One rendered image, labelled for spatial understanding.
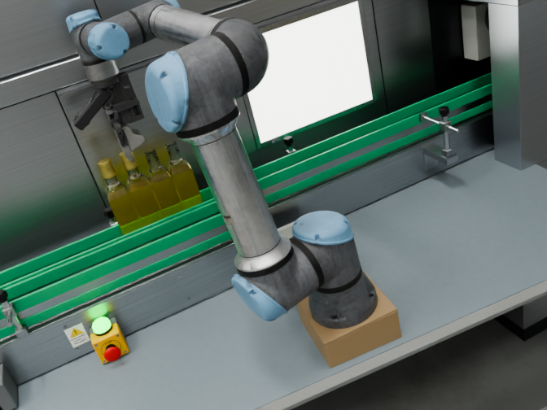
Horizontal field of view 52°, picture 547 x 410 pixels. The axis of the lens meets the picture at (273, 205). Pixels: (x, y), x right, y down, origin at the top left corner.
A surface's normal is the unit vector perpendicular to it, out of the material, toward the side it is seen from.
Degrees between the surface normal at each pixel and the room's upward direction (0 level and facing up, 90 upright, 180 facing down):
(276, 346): 0
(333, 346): 90
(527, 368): 0
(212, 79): 78
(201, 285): 90
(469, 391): 0
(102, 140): 90
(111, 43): 90
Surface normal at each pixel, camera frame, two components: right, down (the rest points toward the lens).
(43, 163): 0.40, 0.37
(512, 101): -0.89, 0.38
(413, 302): -0.22, -0.85
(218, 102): 0.59, 0.16
